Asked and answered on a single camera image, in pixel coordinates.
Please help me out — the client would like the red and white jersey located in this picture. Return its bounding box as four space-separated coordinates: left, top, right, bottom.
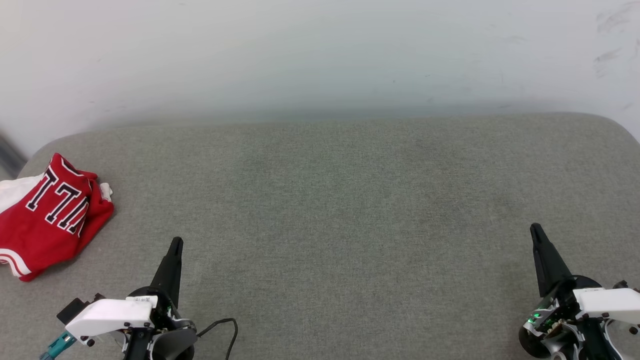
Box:
0 152 116 282

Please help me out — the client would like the grey fabric sofa cushion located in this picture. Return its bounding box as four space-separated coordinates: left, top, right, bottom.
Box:
0 112 640 360

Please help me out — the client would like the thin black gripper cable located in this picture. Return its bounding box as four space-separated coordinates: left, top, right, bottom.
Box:
196 318 239 360

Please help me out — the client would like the teal left cable connector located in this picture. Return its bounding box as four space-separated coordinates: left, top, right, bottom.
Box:
39 331 77 360

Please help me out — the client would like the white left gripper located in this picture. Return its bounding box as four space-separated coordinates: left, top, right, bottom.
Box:
65 237 197 360

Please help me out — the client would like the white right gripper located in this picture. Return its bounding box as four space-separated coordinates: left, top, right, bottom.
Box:
518 223 640 360

